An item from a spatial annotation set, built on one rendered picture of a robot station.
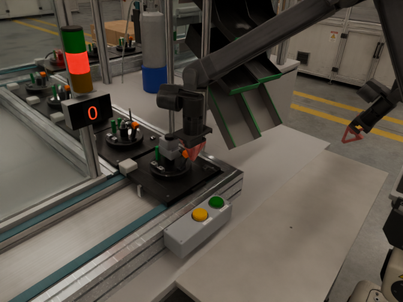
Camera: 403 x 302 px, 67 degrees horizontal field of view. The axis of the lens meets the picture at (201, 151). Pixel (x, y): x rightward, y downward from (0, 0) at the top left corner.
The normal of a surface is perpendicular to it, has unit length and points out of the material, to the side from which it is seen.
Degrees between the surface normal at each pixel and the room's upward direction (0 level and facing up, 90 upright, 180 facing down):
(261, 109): 45
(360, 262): 0
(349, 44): 90
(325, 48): 90
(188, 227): 0
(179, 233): 0
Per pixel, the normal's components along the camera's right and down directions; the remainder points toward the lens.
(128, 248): 0.03, -0.84
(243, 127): 0.44, -0.28
